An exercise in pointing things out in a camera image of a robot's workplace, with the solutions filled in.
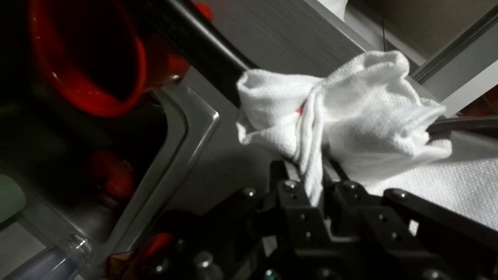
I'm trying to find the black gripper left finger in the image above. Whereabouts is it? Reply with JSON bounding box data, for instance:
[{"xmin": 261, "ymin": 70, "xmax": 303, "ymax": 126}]
[{"xmin": 216, "ymin": 159, "xmax": 333, "ymax": 280}]

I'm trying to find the white cloth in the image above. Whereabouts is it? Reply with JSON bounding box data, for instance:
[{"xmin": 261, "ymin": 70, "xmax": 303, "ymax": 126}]
[{"xmin": 235, "ymin": 50, "xmax": 454, "ymax": 207}]

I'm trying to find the small red cup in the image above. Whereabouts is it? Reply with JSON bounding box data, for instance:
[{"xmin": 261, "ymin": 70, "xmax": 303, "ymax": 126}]
[{"xmin": 90, "ymin": 149, "xmax": 137, "ymax": 205}]

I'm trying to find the clear glass bottle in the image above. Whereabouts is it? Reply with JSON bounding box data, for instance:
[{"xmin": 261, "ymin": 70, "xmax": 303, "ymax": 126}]
[{"xmin": 5, "ymin": 232, "xmax": 96, "ymax": 280}]

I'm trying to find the green sponge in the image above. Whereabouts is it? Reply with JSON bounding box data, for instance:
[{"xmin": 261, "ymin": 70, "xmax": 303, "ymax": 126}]
[{"xmin": 0, "ymin": 174, "xmax": 28, "ymax": 225}]

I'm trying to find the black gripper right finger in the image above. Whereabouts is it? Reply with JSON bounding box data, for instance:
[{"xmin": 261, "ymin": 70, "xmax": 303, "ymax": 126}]
[{"xmin": 324, "ymin": 160, "xmax": 498, "ymax": 280}]

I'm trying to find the red mug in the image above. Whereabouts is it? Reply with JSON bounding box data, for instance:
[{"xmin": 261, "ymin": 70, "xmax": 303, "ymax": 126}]
[{"xmin": 28, "ymin": 0, "xmax": 191, "ymax": 120}]

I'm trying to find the white paper towel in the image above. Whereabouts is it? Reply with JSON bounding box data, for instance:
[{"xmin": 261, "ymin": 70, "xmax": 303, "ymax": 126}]
[{"xmin": 363, "ymin": 154, "xmax": 498, "ymax": 232}]

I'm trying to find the steel sink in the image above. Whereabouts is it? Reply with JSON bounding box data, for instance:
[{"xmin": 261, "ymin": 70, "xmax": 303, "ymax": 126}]
[{"xmin": 0, "ymin": 82, "xmax": 223, "ymax": 280}]

